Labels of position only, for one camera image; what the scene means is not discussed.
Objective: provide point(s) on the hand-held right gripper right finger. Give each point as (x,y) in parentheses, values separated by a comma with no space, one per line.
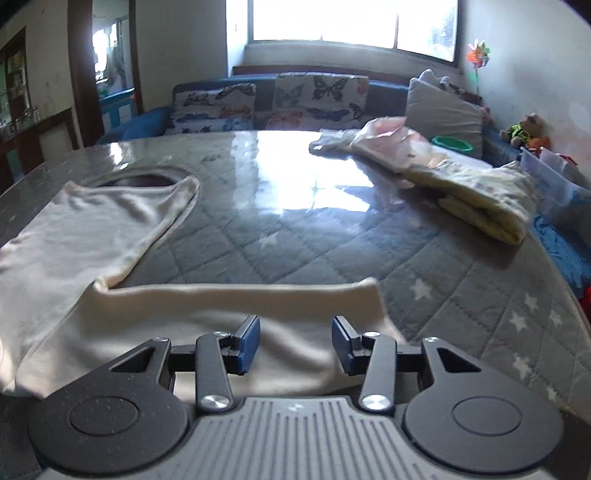
(345,344)

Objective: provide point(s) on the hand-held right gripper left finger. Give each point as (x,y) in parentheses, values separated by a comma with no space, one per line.
(247,344)

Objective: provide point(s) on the cream garment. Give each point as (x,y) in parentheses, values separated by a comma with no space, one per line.
(92,230)

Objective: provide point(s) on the hanging clothes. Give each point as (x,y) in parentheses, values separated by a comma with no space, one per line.
(113,57)

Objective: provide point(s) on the grey star quilted table cover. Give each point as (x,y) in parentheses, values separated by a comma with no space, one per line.
(323,254)

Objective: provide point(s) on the black round heater plate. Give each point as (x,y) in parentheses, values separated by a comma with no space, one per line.
(138,179)

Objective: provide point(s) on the folded yellow patterned garment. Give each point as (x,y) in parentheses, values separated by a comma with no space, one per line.
(480,198)

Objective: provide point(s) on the white lace garment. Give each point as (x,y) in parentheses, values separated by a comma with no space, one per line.
(332,143)

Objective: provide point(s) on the green plastic bowl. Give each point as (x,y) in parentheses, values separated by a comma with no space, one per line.
(452,144)

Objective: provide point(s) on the blue cloth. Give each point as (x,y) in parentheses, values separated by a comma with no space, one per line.
(563,251)

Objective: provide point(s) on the butterfly print cushion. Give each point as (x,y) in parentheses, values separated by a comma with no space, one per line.
(217,108)
(318,99)

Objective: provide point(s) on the grey pillow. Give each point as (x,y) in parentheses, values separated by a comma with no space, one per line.
(443,113)

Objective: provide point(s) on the blue sofa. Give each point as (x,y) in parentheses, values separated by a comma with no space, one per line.
(392,97)

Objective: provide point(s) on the clear plastic storage box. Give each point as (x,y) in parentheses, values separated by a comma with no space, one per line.
(558,184)

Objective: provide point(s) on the blue kitchen cabinet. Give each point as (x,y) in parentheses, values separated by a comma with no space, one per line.
(117,108)

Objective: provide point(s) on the plush bear toy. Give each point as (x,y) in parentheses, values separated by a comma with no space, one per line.
(521,129)

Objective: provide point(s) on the dark wooden counter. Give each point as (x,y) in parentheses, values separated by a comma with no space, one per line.
(41,134)

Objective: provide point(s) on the window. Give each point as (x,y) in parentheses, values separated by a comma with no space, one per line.
(346,23)

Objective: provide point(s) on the colourful pinwheel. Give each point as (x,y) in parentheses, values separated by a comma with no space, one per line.
(478,51)

